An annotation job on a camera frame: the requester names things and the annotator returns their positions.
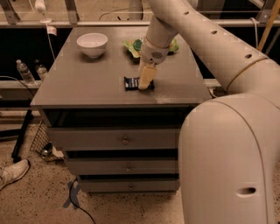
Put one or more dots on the white bowl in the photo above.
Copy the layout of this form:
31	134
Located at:
92	45

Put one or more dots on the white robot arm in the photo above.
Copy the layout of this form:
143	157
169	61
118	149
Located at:
228	146

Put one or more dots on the wooden ladder frame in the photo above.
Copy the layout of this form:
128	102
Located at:
267	16

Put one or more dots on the white sneaker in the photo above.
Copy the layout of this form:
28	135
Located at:
13	173

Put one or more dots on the black stand leg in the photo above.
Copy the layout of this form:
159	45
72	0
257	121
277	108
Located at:
15	154

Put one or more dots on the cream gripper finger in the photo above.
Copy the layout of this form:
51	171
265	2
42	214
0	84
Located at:
147	73

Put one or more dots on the dark blue rxbar wrapper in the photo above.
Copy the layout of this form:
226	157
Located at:
131	84

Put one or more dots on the grey drawer cabinet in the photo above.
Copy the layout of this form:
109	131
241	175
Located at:
115	140

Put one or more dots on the black wire basket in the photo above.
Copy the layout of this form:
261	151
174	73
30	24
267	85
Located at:
43	145

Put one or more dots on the clear water bottle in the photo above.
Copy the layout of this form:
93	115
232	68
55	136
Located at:
25	73
41	69

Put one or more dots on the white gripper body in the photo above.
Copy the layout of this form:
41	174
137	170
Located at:
152	53

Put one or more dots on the green snack bag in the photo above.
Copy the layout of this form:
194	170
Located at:
134	47

